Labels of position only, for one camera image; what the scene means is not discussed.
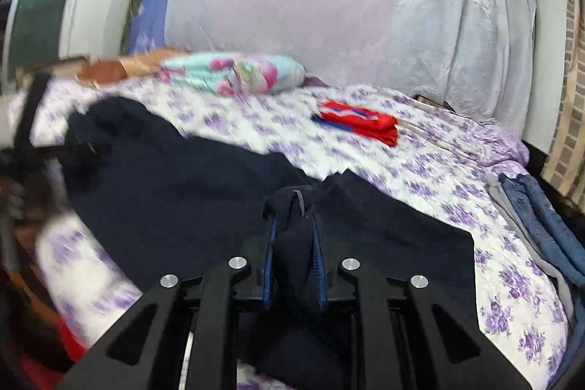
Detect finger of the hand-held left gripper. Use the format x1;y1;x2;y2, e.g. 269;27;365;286
11;71;53;153

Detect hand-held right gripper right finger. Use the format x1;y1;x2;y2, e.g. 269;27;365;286
308;207;533;390

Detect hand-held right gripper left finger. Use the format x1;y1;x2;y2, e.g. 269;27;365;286
57;193;279;390

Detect dark navy pants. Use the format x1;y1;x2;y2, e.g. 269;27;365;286
64;96;478;390

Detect tan brown cloth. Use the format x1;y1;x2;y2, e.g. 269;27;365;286
75;49;188;87

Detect white framed window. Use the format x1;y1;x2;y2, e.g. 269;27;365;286
7;0;98;71

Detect purple floral bedsheet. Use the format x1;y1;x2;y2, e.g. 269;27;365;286
7;70;572;390

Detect red folded garment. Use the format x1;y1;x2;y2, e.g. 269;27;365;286
312;99;399;148

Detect blue floral cloth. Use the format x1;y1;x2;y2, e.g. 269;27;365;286
129;0;186;55

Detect red cloth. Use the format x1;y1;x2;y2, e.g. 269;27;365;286
55;317;92;366

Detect teal pink printed pillow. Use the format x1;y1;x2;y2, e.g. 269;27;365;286
159;52;307;97

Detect blue jeans pile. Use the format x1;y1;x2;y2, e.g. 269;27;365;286
484;175;574;318

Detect blue folded jeans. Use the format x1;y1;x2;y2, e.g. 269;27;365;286
498;173;585;290

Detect white furniture cover cloth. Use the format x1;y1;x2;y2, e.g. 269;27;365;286
165;0;537;135

